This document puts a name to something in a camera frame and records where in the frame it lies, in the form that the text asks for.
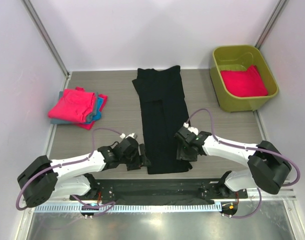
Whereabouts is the black t-shirt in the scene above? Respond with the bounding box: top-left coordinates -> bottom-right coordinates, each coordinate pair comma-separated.
132,65 -> 192,175

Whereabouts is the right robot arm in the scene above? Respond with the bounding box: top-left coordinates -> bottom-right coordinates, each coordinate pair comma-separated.
174,124 -> 292,198

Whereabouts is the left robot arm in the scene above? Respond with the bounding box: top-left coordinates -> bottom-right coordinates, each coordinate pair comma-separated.
17,134 -> 151,208

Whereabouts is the blue folded t-shirt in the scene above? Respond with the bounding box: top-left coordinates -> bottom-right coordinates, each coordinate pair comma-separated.
86,97 -> 104,124

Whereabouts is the pink t-shirt in bin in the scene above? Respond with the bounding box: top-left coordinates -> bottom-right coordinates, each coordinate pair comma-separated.
220,65 -> 269,98

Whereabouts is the olive green plastic bin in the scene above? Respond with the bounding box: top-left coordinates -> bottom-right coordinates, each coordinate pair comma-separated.
209,45 -> 279,113

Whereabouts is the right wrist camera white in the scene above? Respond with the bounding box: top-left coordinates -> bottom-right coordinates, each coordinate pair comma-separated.
183,122 -> 199,136

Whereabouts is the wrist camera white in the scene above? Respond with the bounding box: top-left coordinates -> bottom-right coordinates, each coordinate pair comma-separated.
183,122 -> 199,136
119,132 -> 138,140

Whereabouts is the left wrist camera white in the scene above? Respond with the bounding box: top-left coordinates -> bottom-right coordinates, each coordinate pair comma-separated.
119,132 -> 138,140

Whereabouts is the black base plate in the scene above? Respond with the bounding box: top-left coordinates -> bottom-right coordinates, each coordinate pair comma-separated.
78,178 -> 248,206

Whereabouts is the slotted cable duct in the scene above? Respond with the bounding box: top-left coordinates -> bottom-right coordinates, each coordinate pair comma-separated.
34,202 -> 222,213

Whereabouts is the aluminium frame rail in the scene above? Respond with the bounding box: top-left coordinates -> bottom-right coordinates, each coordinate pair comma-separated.
22,184 -> 297,204

